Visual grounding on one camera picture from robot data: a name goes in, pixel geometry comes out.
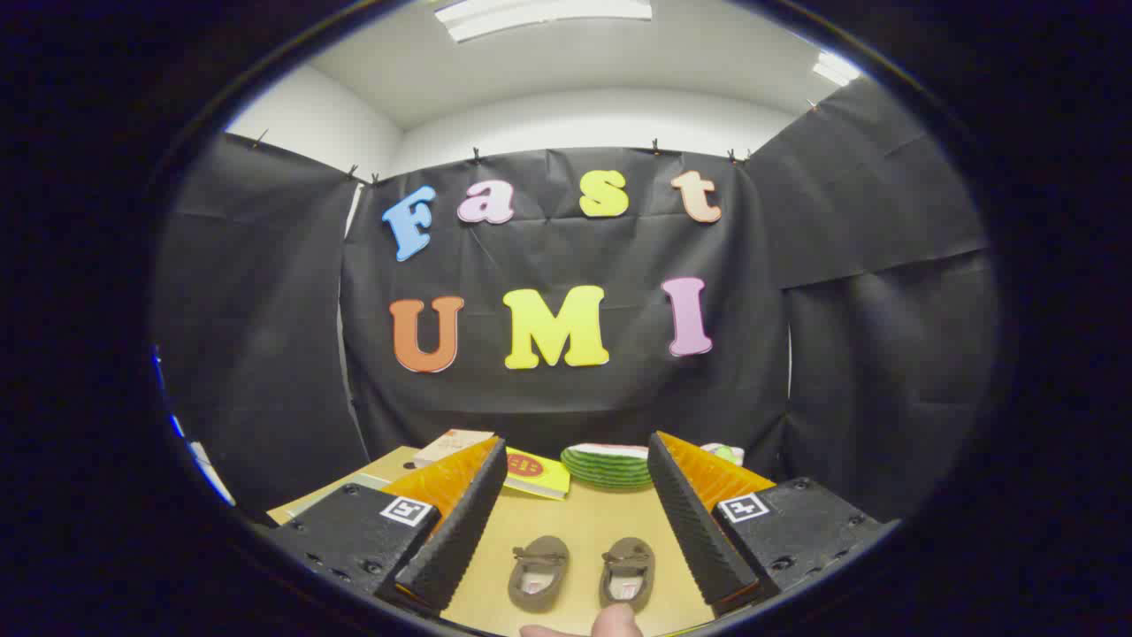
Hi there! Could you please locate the yellow book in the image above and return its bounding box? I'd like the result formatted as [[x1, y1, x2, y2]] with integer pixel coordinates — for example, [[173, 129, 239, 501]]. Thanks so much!
[[502, 447, 572, 502]]

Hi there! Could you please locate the brown suede shoe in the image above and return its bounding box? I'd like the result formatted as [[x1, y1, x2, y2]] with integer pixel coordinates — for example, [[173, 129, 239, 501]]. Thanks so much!
[[508, 534, 570, 613], [599, 536, 657, 613]]

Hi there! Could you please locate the watermelon slice plush toy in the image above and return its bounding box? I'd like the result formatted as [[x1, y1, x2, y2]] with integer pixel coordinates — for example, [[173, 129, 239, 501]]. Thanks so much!
[[560, 443, 655, 490]]

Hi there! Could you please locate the beige book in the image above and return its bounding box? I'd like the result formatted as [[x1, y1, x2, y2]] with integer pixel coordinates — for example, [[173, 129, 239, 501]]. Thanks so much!
[[413, 429, 496, 468]]

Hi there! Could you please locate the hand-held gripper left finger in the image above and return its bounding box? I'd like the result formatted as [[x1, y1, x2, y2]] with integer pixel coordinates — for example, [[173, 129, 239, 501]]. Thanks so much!
[[264, 435, 509, 618]]

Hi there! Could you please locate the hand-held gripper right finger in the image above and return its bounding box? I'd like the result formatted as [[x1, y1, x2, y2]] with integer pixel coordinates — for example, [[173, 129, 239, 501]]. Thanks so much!
[[646, 431, 901, 618]]

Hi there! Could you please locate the small ceiling light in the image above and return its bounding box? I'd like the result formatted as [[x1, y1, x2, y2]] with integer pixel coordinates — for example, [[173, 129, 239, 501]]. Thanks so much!
[[812, 51, 863, 88]]

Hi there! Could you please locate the long ceiling light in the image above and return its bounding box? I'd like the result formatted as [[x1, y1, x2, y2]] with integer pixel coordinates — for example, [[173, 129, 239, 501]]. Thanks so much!
[[433, 0, 654, 43]]

